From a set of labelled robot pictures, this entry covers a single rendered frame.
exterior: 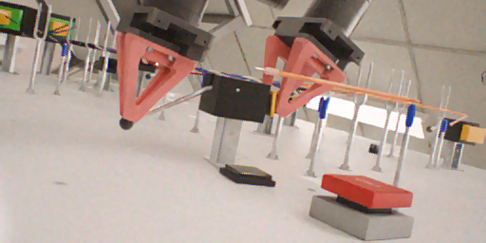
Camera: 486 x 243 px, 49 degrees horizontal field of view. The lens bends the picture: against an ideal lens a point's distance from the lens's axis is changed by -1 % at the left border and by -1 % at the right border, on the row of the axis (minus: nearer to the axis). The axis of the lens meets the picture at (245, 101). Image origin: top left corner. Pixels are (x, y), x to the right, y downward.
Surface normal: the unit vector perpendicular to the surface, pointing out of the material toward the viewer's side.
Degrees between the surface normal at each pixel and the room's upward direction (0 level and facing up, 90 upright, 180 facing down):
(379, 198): 90
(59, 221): 50
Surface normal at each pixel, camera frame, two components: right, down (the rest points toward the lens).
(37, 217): 0.19, -0.98
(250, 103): 0.44, 0.14
